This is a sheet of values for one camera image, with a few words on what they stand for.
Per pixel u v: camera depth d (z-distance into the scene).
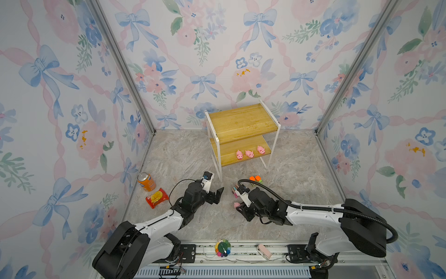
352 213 0.45
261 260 0.73
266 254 0.72
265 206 0.64
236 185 0.68
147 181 0.86
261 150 0.88
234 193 0.77
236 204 0.81
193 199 0.65
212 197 0.76
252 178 0.95
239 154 0.86
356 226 0.42
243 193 0.73
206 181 0.74
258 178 0.95
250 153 0.86
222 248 0.75
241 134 0.74
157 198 0.87
